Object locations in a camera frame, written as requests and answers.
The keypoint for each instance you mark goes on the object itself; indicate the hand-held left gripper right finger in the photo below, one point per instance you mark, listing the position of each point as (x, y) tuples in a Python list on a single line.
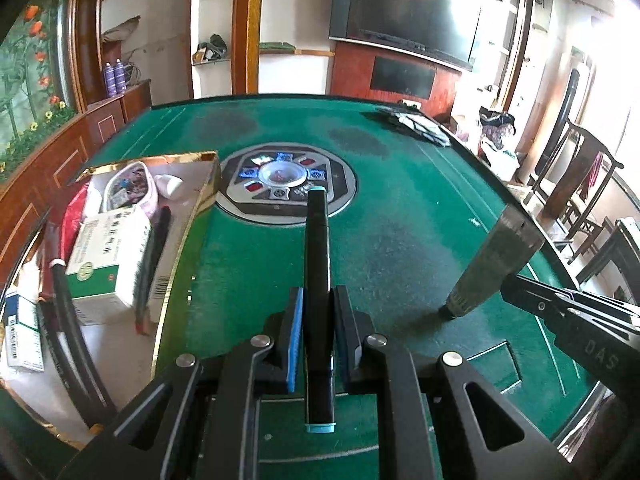
[(345, 330)]

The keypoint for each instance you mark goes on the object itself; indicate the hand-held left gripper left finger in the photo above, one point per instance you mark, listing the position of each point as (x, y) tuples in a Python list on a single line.
[(295, 340)]

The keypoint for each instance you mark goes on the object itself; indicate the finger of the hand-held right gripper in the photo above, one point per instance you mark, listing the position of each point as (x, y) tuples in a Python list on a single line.
[(545, 295)]

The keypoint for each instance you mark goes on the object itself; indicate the dark cylindrical tube silver cap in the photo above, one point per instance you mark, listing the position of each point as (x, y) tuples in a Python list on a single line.
[(492, 260)]

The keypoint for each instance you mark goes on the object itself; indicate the items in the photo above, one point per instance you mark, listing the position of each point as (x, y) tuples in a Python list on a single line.
[(318, 260)]

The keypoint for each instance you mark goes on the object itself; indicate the clear pouch pink trim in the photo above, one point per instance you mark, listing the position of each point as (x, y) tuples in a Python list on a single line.
[(125, 187)]

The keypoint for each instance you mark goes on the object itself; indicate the dark red foil packet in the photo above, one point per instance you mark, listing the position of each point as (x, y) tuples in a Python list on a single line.
[(75, 212)]

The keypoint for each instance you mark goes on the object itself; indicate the white slim carton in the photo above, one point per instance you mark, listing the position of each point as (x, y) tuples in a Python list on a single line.
[(20, 335)]

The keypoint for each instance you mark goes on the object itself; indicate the dark wooden chair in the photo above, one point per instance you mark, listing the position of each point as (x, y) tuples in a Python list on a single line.
[(615, 255), (575, 160)]

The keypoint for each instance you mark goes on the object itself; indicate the red cloth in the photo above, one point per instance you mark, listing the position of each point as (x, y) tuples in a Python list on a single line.
[(594, 175)]

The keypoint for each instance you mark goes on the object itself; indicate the table centre control panel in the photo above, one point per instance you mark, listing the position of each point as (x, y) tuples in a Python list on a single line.
[(240, 195)]

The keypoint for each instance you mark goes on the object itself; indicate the pile of clothes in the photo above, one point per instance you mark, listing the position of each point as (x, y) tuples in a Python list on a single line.
[(497, 137)]

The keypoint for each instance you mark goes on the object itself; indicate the pile of dark packets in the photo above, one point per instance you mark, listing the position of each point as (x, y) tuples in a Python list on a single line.
[(415, 123)]

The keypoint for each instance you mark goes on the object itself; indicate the small framed object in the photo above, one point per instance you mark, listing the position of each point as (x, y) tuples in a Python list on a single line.
[(412, 104)]

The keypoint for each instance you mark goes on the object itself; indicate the green cloth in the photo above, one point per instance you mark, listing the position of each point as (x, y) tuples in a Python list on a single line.
[(276, 46)]

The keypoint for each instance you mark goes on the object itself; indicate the wooden side cabinet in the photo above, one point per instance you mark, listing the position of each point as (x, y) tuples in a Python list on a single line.
[(120, 105)]

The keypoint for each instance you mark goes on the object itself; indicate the dark bundle on shelf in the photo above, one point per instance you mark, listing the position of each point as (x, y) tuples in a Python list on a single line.
[(212, 48)]

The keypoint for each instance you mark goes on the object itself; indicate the purple bottle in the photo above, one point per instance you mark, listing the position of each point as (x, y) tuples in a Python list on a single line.
[(120, 78), (109, 81)]

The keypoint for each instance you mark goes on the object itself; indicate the black wall panel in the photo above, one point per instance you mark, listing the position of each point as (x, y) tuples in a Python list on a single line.
[(404, 77)]

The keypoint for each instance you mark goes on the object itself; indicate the wall television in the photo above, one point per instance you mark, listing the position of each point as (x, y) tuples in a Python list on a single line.
[(410, 5)]

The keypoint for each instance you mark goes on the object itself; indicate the floral wall mural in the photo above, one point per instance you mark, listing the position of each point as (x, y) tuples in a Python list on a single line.
[(25, 90)]

